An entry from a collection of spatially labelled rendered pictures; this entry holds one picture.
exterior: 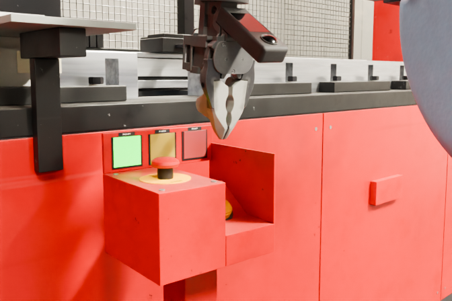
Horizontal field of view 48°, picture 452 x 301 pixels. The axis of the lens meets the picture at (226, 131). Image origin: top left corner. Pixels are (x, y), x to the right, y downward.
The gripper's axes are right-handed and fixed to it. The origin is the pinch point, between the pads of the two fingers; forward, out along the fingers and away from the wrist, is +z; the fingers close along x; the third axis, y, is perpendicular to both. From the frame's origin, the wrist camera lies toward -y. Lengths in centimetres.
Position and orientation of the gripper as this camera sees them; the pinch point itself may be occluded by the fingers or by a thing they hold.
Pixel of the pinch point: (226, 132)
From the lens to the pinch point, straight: 74.8
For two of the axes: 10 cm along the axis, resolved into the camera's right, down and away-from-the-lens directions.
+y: -6.2, -1.8, 7.7
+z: -0.6, 9.8, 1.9
